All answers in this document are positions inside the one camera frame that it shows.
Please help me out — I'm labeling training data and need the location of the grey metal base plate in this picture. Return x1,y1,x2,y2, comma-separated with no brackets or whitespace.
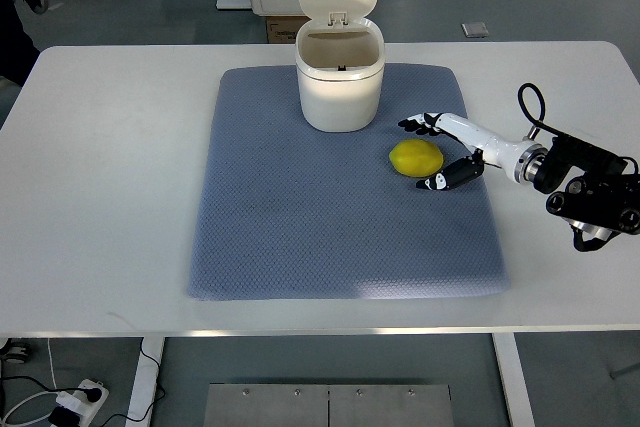
204,383,454,426

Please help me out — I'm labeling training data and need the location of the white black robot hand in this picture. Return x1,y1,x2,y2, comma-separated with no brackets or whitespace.
398,113,547,191

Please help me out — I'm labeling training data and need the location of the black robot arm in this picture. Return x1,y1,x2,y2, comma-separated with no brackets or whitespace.
516,134,639,252

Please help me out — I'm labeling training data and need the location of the black power cable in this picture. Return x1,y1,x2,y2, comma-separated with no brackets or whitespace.
0,337,167,427

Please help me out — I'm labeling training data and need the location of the grey floor plate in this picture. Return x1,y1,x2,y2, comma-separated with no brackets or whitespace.
461,22,490,38

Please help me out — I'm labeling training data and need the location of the yellow lemon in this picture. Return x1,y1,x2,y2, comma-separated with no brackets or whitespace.
389,138,444,178

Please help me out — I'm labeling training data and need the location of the white cable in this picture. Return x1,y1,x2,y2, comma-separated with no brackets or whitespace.
0,337,66,427

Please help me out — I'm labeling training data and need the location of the white power strip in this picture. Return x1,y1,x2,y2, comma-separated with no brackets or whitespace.
56,379,109,423

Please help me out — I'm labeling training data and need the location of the caster wheel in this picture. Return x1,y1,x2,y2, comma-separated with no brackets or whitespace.
0,338,31,364

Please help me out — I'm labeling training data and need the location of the white left table leg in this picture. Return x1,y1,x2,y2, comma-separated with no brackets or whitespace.
125,335,165,427

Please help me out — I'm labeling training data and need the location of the white table leg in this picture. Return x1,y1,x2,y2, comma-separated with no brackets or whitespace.
492,333,535,427
125,335,165,427

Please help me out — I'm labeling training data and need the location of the person in dark clothes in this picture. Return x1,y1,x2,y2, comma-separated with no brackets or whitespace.
1,0,49,86

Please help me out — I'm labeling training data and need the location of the white trash bin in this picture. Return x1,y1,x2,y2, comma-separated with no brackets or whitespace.
295,0,386,132

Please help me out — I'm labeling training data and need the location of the white right table leg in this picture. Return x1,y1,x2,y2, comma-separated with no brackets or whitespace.
492,333,535,427

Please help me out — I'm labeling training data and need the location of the blue textured mat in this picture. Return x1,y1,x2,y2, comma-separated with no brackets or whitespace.
188,63,510,301

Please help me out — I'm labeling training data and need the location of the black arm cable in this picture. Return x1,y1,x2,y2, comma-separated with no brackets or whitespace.
517,82,576,141

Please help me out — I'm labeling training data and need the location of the cardboard box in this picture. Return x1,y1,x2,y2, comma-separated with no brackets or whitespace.
265,16,309,44

